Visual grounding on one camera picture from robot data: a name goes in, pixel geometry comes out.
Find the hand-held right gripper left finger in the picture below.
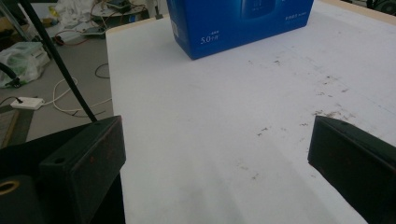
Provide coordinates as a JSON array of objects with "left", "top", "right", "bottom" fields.
[{"left": 39, "top": 115, "right": 127, "bottom": 224}]

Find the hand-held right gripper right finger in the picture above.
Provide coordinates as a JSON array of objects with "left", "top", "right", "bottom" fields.
[{"left": 307, "top": 115, "right": 396, "bottom": 224}]

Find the blue cardboard box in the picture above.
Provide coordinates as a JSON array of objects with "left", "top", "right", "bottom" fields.
[{"left": 166, "top": 0, "right": 315, "bottom": 61}]

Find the white power strip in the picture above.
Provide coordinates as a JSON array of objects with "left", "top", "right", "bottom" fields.
[{"left": 9, "top": 96, "right": 45, "bottom": 111}]

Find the white plastic bag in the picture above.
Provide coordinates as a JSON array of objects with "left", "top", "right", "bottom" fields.
[{"left": 0, "top": 41, "right": 51, "bottom": 89}]

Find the white foam board mat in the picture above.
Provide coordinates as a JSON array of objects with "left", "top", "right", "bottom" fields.
[{"left": 105, "top": 0, "right": 396, "bottom": 224}]

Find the crumpled white cloth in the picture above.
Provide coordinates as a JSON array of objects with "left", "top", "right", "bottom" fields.
[{"left": 57, "top": 0, "right": 105, "bottom": 26}]

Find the white floor cable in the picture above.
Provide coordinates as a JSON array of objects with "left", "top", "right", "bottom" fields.
[{"left": 42, "top": 77, "right": 113, "bottom": 114}]

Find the left gripper black sleeved cable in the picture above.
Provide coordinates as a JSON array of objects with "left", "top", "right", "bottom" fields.
[{"left": 18, "top": 0, "right": 98, "bottom": 123}]

